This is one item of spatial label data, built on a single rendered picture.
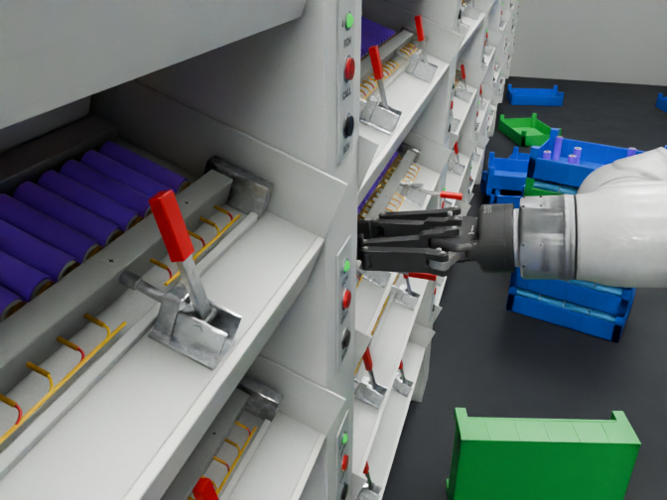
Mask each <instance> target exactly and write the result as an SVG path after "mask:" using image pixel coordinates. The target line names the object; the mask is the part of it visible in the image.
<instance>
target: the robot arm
mask: <svg viewBox="0 0 667 500"><path fill-rule="evenodd" d="M378 216H379V218H373V219H371V220H357V247H356V260H361V263H362V269H363V270H365V271H385V272H407V273H428V274H432V275H436V276H440V277H448V276H449V275H450V274H451V273H450V267H451V266H452V265H453V264H454V263H465V262H470V261H476V262H477V263H478V266H479V269H480V270H481V271H482V272H484V273H514V271H515V267H518V268H520V275H521V277H522V278H523V279H525V280H564V281H569V280H574V279H575V280H581V281H589V282H594V283H597V284H601V285H604V286H611V287H623V288H667V149H665V148H662V147H660V148H657V149H654V150H651V151H648V152H645V153H641V154H638V155H634V156H631V157H627V158H623V159H619V160H616V161H614V162H613V163H611V164H607V165H604V166H602V167H600V168H598V169H596V170H595V171H593V172H592V173H590V174H589V175H588V176H587V177H586V178H585V179H584V181H583V182H582V184H581V185H580V187H579V189H578V192H577V194H574V195H572V194H562V195H538V196H522V197H521V199H520V203H519V208H515V209H514V203H495V204H483V205H482V206H481V207H480V208H479V210H478V215H477V217H471V216H462V209H461V207H460V206H451V207H446V208H441V209H426V210H409V211H393V212H381V213H379V214H378ZM428 247H429V248H428Z"/></svg>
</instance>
